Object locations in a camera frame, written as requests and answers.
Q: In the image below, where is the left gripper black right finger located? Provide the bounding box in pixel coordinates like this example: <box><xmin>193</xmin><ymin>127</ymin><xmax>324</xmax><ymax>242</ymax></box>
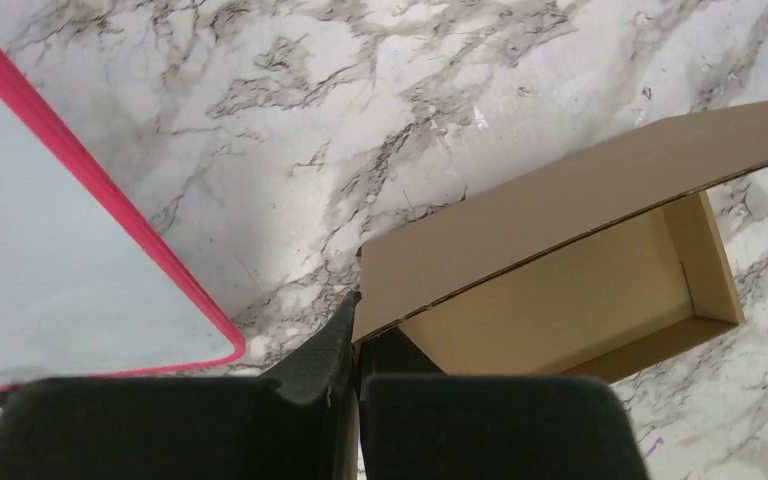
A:
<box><xmin>358</xmin><ymin>330</ymin><xmax>649</xmax><ymax>479</ymax></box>

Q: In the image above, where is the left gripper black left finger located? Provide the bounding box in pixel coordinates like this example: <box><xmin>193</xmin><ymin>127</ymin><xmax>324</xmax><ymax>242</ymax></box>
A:
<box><xmin>0</xmin><ymin>291</ymin><xmax>360</xmax><ymax>479</ymax></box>

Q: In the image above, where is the brown cardboard box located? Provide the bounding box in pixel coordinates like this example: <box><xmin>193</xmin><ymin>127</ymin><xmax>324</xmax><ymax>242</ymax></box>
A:
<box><xmin>354</xmin><ymin>100</ymin><xmax>768</xmax><ymax>382</ymax></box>

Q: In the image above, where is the pink framed whiteboard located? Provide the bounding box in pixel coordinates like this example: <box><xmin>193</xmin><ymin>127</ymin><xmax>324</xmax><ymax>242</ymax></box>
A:
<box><xmin>0</xmin><ymin>49</ymin><xmax>245</xmax><ymax>390</ymax></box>

